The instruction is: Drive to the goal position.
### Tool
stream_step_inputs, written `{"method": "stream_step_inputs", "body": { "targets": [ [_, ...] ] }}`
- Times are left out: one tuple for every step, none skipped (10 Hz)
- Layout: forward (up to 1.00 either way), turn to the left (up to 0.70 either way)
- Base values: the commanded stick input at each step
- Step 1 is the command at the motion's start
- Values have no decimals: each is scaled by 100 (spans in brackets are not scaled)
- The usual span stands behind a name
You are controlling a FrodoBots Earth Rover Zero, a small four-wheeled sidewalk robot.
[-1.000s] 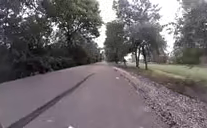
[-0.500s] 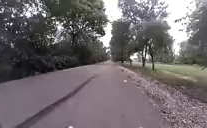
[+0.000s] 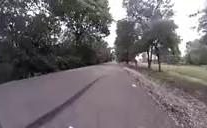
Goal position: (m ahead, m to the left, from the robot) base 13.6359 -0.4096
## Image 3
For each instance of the grey asphalt path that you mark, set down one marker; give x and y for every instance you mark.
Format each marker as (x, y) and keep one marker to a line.
(101, 100)

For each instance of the group of trees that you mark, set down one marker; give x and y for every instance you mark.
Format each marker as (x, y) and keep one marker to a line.
(154, 36)

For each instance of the dense row of trees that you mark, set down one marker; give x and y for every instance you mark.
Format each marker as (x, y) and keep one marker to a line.
(41, 36)

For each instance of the gravel strip with leaves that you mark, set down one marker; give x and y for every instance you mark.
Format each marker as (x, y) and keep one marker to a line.
(177, 103)

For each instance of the green grass verge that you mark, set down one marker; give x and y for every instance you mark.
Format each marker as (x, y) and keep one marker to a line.
(191, 73)

